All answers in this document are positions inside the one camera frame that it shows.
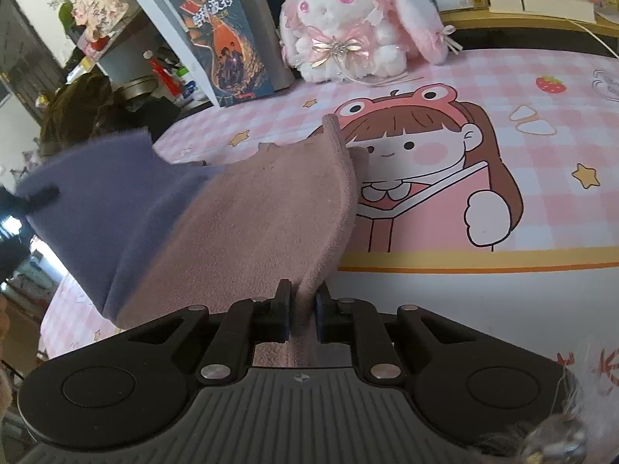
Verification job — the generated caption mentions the illustrated dark book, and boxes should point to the illustrated dark book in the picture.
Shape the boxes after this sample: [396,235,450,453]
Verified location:
[179,0,277,108]

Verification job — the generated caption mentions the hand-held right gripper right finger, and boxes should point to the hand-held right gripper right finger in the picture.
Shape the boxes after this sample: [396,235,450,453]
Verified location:
[314,281,458,388]

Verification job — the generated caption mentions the olive green garment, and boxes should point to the olive green garment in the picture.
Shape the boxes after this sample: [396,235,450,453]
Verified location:
[38,74,146,158]

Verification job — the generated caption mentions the white shelf post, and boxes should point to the white shelf post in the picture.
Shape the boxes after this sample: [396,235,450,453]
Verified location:
[110,0,219,108]

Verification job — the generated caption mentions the white jar green lid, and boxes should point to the white jar green lid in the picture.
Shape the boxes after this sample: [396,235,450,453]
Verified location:
[176,65,204,103]

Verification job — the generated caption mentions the white pink plush bunny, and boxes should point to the white pink plush bunny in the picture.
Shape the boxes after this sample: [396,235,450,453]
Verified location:
[279,0,458,84]

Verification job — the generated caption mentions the grey book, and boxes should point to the grey book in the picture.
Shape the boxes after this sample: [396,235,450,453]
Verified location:
[236,0,297,92]

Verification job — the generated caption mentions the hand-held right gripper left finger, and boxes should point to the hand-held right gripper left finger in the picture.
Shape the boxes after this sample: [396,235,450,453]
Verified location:
[159,279,294,388]

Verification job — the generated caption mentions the pink flower bouquet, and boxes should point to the pink flower bouquet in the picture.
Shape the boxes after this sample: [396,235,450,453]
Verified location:
[52,0,130,43]

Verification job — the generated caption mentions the round metal tin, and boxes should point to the round metal tin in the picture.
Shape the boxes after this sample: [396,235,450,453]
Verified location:
[116,76,160,103]

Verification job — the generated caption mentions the white cable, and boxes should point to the white cable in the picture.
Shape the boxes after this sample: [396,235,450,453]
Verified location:
[565,16,619,60]

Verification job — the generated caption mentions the red bottle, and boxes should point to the red bottle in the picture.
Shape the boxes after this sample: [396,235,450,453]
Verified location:
[142,49,187,103]

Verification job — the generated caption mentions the wooden shelf board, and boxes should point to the wooden shelf board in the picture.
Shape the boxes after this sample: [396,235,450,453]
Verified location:
[439,9,619,36]

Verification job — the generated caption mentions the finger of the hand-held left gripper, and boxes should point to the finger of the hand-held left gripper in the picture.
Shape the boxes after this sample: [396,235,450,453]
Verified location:
[14,184,62,214]

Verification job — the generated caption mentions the purple and brown sweater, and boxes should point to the purple and brown sweater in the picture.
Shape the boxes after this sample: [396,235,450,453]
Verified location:
[17,113,371,369]

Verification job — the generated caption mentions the pink checked printed blanket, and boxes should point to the pink checked printed blanket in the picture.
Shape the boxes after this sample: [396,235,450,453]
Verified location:
[38,48,619,399]

